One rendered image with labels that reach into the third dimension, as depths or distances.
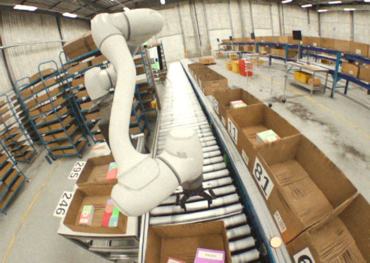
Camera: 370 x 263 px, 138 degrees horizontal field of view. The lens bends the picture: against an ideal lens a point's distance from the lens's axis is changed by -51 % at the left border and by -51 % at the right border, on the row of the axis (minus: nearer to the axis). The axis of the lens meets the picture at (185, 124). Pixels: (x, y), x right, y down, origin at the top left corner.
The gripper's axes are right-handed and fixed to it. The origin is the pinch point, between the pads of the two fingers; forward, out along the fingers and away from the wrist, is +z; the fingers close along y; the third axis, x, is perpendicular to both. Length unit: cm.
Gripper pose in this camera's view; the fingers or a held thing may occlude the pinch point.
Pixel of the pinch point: (196, 206)
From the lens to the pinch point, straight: 70.4
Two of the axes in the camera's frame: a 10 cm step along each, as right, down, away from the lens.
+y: -9.8, 1.8, 0.1
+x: 0.8, 4.9, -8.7
